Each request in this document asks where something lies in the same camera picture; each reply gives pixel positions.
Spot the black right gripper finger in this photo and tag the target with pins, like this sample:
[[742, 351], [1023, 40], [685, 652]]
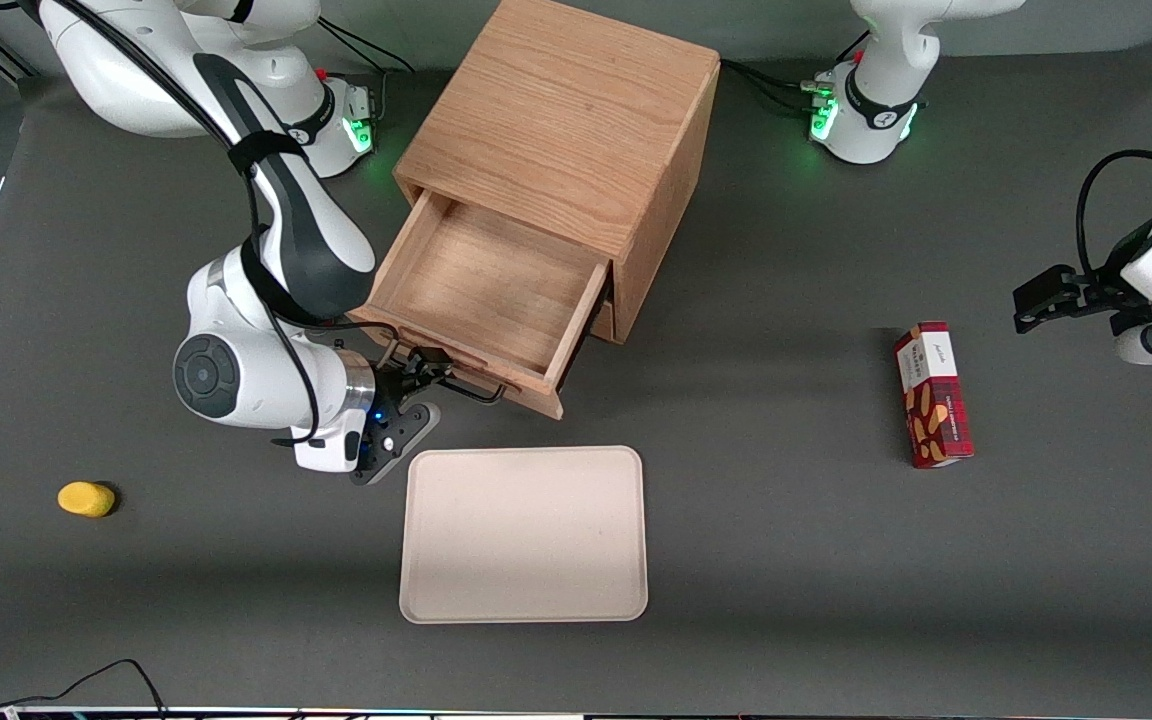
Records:
[[441, 364], [414, 372]]

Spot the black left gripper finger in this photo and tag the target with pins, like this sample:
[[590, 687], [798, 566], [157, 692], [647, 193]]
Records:
[[1031, 312], [1064, 283]]

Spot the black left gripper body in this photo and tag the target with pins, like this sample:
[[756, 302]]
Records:
[[1102, 296]]

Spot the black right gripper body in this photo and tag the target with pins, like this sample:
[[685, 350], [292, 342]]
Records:
[[391, 387]]

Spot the wooden drawer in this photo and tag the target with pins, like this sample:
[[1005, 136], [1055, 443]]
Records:
[[604, 320], [496, 290]]

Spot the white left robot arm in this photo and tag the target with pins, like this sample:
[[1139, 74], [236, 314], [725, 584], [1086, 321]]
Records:
[[886, 100]]

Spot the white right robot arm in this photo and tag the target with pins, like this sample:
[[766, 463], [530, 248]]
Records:
[[236, 375]]

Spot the closed wooden drawer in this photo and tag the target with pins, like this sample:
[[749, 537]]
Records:
[[604, 320]]

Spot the wooden drawer cabinet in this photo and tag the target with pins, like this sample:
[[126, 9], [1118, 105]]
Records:
[[556, 110]]

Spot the red plaid cookie box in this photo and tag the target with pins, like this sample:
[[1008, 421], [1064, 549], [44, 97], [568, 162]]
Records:
[[931, 395]]

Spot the beige rectangular tray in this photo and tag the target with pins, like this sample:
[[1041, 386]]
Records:
[[524, 535]]

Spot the yellow sponge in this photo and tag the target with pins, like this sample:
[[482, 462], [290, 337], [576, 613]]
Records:
[[84, 499]]

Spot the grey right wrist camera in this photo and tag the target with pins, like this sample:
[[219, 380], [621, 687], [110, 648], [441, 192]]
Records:
[[391, 445]]

